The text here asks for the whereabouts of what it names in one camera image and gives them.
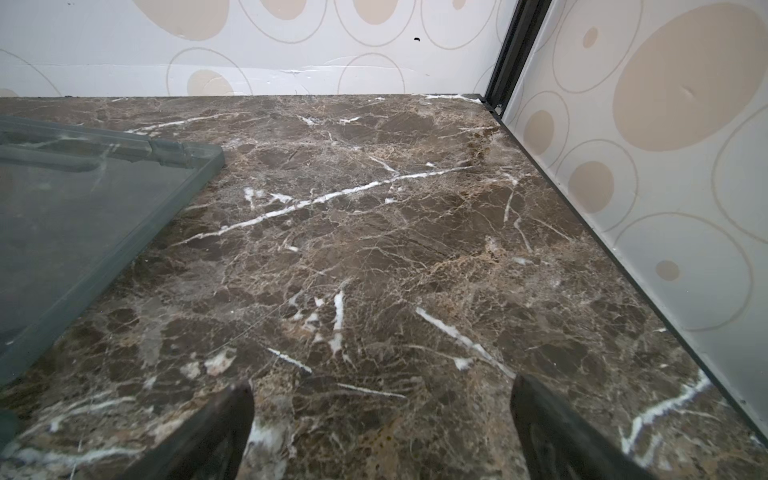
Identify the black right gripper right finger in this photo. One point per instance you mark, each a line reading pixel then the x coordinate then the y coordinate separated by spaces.
pixel 557 443

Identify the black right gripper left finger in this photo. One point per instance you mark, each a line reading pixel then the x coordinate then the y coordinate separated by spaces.
pixel 208 445

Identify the clear plastic organizer box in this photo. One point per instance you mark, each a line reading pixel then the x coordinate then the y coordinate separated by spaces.
pixel 77 206

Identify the black corner frame post right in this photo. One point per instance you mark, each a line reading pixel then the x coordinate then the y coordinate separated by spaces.
pixel 526 23

